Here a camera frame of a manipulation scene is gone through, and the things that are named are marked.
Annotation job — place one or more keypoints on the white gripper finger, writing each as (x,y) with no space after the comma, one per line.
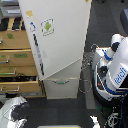
(95,121)

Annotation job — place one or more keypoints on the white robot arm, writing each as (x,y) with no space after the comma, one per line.
(43,112)

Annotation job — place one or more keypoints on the white fridge bottom drawer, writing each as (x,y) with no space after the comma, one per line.
(61,88)

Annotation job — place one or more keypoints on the white blue robot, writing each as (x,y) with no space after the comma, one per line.
(110,71)

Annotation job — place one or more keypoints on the wooden drawer cabinet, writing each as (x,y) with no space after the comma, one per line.
(18,74)

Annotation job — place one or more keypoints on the green android sticker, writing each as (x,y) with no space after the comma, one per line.
(47,27)

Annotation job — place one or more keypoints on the yellow sticky note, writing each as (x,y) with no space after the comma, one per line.
(29,13)

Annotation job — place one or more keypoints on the grey box on cabinet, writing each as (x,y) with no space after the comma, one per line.
(11,11)

